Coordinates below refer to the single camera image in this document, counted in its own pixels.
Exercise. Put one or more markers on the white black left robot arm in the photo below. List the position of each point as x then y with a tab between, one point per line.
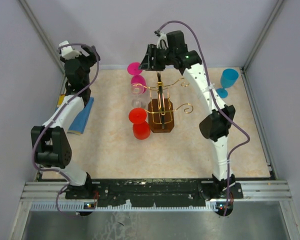
51	150

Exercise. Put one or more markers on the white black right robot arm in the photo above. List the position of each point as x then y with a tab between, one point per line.
215	126

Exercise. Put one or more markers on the gold wire wine glass rack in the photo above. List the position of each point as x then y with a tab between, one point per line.
160	108

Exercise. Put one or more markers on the red plastic wine glass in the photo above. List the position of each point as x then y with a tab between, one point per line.
140	126

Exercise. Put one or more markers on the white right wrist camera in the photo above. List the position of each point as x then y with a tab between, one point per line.
162	42

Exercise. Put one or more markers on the cyan plastic wine glass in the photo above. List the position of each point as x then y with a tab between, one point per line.
228	79

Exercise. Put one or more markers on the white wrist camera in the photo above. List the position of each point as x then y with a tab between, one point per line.
68	52
162	42

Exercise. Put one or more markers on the magenta plastic wine glass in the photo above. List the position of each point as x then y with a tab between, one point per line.
137	82

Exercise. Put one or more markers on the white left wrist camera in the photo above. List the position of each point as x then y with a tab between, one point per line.
68	52

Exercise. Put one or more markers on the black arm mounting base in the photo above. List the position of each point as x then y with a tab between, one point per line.
156	192

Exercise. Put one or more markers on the clear wine glass left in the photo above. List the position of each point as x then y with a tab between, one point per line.
138	98

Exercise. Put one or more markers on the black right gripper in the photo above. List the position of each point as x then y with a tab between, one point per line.
147	63

